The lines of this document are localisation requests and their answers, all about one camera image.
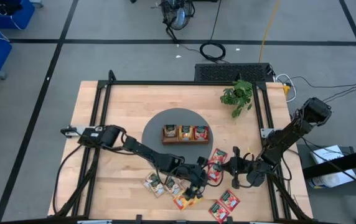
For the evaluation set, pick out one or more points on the black equipment bundle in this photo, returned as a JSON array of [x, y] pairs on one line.
[[8, 7]]

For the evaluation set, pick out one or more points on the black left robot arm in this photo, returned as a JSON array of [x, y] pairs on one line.
[[147, 151]]

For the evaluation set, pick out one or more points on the round grey woven placemat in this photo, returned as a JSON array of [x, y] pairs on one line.
[[153, 133]]

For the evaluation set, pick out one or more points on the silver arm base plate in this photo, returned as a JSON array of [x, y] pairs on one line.
[[265, 132], [72, 130]]

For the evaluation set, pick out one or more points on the black floor fan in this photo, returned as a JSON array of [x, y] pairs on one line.
[[178, 15]]

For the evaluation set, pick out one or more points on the black metal bar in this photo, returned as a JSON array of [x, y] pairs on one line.
[[346, 161]]

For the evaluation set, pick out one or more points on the black clamp bracket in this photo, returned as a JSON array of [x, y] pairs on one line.
[[229, 219], [139, 218]]

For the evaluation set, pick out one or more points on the yellow power plug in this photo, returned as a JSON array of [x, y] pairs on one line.
[[286, 90]]

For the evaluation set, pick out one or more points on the black aluminium table frame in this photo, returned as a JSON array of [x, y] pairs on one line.
[[165, 82]]

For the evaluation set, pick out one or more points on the orange peach tea bag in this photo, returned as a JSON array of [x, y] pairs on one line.
[[198, 201], [181, 203], [186, 133]]

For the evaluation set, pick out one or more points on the wooden three-compartment tray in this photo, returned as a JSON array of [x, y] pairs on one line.
[[184, 142]]

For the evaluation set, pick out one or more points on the black perforated computer case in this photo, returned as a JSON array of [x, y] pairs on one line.
[[227, 73]]

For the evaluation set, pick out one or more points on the white paper sheets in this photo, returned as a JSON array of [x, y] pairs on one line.
[[329, 154]]

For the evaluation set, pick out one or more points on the red strawberry tea bag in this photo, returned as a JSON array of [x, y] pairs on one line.
[[201, 133], [220, 155], [217, 175], [229, 199], [218, 213]]

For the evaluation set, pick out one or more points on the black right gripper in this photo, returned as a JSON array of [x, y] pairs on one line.
[[241, 168]]

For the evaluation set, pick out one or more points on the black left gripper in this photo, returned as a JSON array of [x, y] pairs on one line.
[[195, 177]]

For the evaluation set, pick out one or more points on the potted green plant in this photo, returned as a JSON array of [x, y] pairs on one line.
[[238, 95]]

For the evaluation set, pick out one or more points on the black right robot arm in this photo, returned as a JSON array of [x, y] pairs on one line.
[[287, 140]]

